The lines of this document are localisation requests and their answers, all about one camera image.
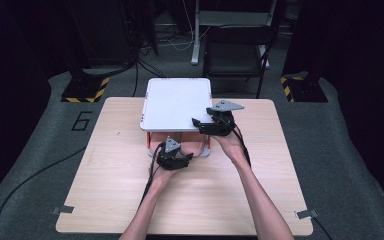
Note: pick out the grey tape strip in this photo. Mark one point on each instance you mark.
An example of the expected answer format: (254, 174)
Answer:
(306, 214)
(63, 209)

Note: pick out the person's right hand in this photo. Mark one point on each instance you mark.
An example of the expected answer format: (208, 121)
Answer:
(231, 146)

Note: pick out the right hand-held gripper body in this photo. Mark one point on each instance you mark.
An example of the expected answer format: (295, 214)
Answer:
(223, 121)

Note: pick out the black equipment cabinet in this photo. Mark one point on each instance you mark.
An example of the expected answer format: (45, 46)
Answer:
(110, 33)

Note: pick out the metal cart frame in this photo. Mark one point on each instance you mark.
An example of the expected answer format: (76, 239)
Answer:
(196, 50)

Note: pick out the person's left hand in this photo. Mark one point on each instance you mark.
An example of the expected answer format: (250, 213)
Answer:
(163, 175)

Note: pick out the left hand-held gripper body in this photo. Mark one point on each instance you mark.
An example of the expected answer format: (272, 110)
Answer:
(168, 156)

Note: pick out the black stand with striped base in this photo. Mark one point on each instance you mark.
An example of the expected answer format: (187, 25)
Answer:
(85, 90)
(305, 90)

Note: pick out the black folding chair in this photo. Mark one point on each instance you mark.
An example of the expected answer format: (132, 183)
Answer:
(233, 58)

